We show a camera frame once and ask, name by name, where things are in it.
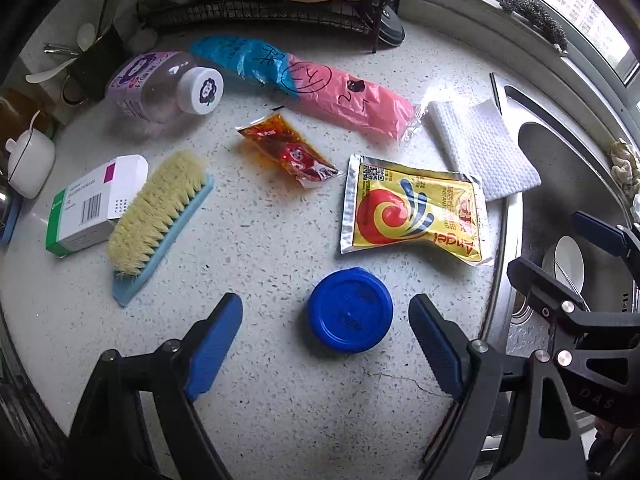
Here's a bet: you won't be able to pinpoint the blue pink plastic bag roll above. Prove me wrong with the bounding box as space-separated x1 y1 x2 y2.
190 35 418 142

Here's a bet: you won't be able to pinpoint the blue plastic lid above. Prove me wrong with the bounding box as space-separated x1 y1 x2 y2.
306 267 395 354

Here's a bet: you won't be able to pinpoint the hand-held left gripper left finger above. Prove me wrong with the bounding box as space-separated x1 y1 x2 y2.
65 292 244 480

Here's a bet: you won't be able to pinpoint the glass oil jar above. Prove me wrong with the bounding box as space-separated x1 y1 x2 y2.
0 87 56 141

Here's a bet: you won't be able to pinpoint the white folded paper towel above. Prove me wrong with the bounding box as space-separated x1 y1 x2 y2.
425 99 542 202

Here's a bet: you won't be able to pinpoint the black round disc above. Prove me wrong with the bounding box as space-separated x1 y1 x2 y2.
377 7 407 48

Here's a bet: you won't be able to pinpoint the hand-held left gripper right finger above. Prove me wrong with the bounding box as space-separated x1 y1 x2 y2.
408 294 596 480

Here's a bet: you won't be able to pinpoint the black wire rack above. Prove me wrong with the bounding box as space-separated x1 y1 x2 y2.
137 0 416 53

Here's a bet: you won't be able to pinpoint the stainless steel sink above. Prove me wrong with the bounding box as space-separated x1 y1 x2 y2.
480 72 640 451

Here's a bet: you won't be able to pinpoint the dark dried flower bunch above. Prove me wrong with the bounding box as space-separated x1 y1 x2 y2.
500 0 570 56

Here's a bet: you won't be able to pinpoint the wooden chopsticks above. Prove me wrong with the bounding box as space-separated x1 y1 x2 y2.
97 0 123 41

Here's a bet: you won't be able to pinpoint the yellow yeast packet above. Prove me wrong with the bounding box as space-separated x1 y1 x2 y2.
339 153 493 268

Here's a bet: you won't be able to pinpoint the clear purple label bottle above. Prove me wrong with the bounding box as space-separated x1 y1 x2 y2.
105 51 225 125

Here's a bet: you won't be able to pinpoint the yellow bristle blue brush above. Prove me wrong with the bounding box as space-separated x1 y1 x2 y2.
107 150 216 308

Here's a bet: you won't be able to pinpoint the crumpled beige rag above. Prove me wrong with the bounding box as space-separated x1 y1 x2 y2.
609 139 640 201

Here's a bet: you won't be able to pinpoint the orange sauce packet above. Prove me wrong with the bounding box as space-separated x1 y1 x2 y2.
236 112 343 188

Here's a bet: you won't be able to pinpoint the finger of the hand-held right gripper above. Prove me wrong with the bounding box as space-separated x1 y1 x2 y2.
571 211 640 286
506 256 640 428

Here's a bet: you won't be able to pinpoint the dark utensil mug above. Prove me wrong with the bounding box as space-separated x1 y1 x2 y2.
60 30 132 106

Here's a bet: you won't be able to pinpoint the white plate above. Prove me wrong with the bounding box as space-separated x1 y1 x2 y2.
554 236 586 306

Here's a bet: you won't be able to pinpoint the white ceramic condiment jar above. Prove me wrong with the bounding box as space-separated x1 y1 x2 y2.
4 110 57 200

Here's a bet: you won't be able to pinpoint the white green medicine box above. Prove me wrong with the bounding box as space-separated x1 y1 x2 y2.
45 154 149 258

